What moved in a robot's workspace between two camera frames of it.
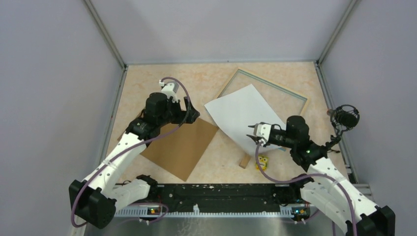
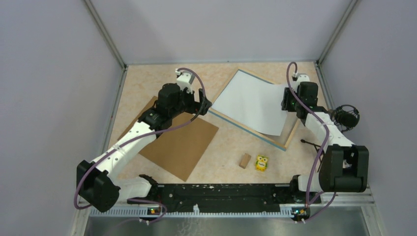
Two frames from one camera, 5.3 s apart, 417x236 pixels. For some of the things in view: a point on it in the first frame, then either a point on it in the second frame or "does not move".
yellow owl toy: (263, 162) does not move
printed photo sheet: (234, 112) to (254, 102)
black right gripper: (255, 139) to (285, 103)
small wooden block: (245, 161) does not move
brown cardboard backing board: (179, 152) does not move
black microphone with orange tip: (345, 116) does not move
